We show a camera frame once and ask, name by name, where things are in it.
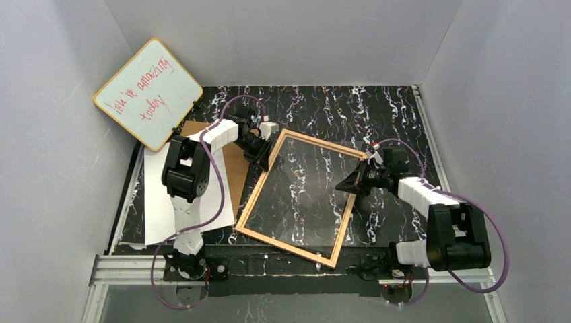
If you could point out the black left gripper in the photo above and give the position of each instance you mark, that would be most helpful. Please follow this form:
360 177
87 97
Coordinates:
259 151

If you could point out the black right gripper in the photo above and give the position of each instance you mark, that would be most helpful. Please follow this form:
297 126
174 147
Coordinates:
365 177

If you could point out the brown frame backing board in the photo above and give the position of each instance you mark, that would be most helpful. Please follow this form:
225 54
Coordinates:
233 169

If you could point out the clear frame glass sheet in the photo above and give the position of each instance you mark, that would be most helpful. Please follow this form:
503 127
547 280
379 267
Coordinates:
298 203

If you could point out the wooden picture frame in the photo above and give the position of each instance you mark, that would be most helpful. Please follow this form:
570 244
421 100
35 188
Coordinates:
331 263

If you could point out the printed colour photo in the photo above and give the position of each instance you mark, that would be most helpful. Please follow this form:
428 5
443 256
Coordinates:
159 212

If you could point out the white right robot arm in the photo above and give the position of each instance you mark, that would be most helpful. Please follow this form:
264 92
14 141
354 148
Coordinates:
456 235

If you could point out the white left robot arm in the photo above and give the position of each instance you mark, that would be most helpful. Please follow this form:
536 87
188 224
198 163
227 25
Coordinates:
189 162

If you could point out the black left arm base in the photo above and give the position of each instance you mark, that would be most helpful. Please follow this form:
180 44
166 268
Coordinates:
195 268

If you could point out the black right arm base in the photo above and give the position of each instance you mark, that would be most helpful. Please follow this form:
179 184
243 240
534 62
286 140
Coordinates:
379 267

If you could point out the yellow-edged whiteboard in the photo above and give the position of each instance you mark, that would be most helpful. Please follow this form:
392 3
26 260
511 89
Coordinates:
150 95

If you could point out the aluminium mounting rail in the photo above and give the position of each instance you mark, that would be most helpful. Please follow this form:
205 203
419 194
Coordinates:
143 270

